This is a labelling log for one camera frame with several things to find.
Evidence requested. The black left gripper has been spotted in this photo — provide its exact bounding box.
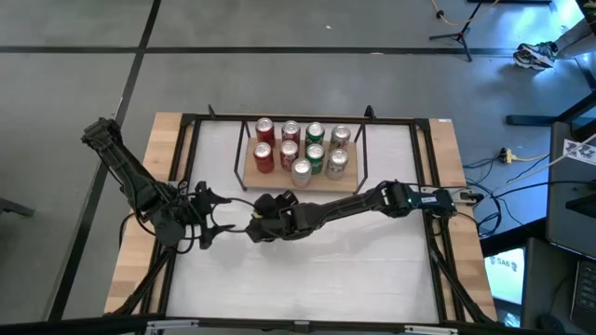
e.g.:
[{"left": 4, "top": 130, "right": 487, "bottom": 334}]
[{"left": 176, "top": 181, "right": 237, "bottom": 250}]

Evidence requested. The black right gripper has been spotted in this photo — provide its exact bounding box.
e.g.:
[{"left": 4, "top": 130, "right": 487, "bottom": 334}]
[{"left": 245, "top": 190, "right": 311, "bottom": 244}]

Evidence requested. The red Coca-Cola can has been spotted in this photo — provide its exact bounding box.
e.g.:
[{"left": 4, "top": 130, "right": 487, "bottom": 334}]
[
  {"left": 280, "top": 119, "right": 303, "bottom": 144},
  {"left": 252, "top": 141, "right": 276, "bottom": 175},
  {"left": 278, "top": 139, "right": 301, "bottom": 172},
  {"left": 254, "top": 116, "right": 277, "bottom": 146}
]

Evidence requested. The green Sprite can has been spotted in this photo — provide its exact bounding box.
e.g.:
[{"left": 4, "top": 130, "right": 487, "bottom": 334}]
[
  {"left": 305, "top": 121, "right": 327, "bottom": 146},
  {"left": 305, "top": 142, "right": 326, "bottom": 176}
]

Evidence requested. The silver Diet Coke can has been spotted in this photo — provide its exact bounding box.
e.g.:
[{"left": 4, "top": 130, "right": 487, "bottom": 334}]
[
  {"left": 330, "top": 124, "right": 353, "bottom": 151},
  {"left": 325, "top": 148, "right": 350, "bottom": 181}
]

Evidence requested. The black rig beam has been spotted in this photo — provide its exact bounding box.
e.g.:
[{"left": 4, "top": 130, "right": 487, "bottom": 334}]
[{"left": 0, "top": 314, "right": 596, "bottom": 335}]

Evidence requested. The grey furniture foot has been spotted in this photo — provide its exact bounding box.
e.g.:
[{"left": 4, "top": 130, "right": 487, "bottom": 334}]
[{"left": 0, "top": 197, "right": 36, "bottom": 218}]

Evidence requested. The white lit screen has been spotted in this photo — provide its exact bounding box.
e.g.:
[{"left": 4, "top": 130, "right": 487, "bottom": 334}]
[{"left": 483, "top": 246, "right": 527, "bottom": 306}]

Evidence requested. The black tripod stand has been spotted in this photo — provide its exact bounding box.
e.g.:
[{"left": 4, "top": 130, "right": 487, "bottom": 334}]
[{"left": 428, "top": 0, "right": 502, "bottom": 62}]

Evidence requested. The black desk leg bar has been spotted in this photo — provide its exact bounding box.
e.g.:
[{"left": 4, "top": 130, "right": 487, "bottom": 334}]
[{"left": 506, "top": 92, "right": 596, "bottom": 127}]

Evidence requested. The dark grey desk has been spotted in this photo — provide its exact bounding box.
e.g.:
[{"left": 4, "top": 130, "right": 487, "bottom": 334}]
[{"left": 547, "top": 121, "right": 596, "bottom": 260}]

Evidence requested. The person's shoe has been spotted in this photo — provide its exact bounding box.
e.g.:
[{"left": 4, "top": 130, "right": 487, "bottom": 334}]
[{"left": 513, "top": 41, "right": 558, "bottom": 70}]

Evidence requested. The white printed paper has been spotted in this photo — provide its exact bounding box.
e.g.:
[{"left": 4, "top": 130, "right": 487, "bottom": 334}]
[{"left": 562, "top": 138, "right": 596, "bottom": 168}]

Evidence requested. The black keyboard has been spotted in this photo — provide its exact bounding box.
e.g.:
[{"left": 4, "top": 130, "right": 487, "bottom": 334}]
[{"left": 570, "top": 260, "right": 596, "bottom": 334}]

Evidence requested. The person's leg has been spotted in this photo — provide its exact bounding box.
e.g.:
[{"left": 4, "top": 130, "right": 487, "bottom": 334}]
[{"left": 553, "top": 20, "right": 596, "bottom": 60}]

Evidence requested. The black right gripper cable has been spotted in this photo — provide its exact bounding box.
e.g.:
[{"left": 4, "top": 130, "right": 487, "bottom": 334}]
[{"left": 210, "top": 197, "right": 257, "bottom": 234}]

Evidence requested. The black metal table frame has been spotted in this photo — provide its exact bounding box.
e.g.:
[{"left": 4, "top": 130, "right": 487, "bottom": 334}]
[{"left": 104, "top": 104, "right": 498, "bottom": 327}]

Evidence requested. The yellow cable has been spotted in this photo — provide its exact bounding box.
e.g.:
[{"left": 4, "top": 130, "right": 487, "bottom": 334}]
[{"left": 430, "top": 0, "right": 502, "bottom": 28}]

